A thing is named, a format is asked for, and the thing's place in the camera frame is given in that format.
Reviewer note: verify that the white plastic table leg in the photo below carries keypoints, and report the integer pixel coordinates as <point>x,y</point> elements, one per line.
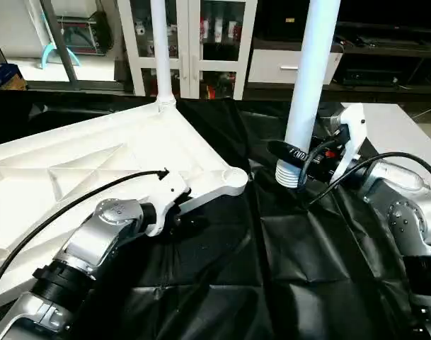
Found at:
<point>311,85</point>
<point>162,49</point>

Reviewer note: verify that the white plastic table top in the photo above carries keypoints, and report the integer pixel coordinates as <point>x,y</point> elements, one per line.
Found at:
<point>73,170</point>

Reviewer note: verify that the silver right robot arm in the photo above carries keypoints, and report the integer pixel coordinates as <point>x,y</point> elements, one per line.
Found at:
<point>406,219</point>

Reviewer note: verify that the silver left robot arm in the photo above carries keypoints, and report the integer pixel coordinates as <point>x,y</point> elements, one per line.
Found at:
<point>81,262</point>

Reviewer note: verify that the white sheet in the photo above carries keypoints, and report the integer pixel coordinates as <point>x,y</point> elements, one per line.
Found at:
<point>403,134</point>

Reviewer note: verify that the white low drawer unit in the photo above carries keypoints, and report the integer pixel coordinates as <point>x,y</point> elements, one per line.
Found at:
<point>289,65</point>

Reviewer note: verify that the black work mat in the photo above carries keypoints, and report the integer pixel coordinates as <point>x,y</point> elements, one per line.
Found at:
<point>286,269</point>

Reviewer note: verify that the white glass-door cabinet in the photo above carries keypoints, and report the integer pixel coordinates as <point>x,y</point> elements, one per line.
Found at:
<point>194,42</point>

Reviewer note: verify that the grey metal pole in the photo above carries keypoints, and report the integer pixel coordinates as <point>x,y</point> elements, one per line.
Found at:
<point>59,42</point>

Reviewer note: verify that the blue cardboard box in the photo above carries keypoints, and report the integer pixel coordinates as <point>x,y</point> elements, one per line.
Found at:
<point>4,74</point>

